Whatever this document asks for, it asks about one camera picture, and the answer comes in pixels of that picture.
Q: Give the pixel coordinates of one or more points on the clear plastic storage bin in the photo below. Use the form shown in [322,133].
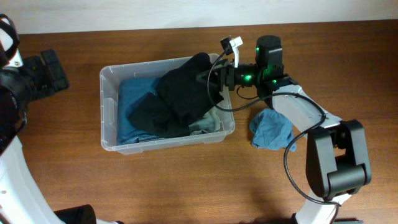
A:
[110,78]

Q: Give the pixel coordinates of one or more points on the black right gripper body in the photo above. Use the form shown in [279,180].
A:
[244,73]

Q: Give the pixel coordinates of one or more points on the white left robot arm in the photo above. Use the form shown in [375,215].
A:
[24,80]

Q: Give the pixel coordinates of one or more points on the light blue cloth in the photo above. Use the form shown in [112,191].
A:
[271,130]

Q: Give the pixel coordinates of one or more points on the black garment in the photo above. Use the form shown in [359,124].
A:
[187,97]

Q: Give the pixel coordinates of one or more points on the dark green garment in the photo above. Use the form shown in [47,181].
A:
[150,114]

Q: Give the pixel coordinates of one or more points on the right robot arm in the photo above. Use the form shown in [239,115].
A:
[337,161]

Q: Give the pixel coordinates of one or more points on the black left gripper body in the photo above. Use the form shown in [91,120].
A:
[40,72]

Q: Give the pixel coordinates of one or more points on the dark blue jeans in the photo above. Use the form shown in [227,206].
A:
[130,94]

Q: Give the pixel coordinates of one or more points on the light grey jeans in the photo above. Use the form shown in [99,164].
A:
[209,123]

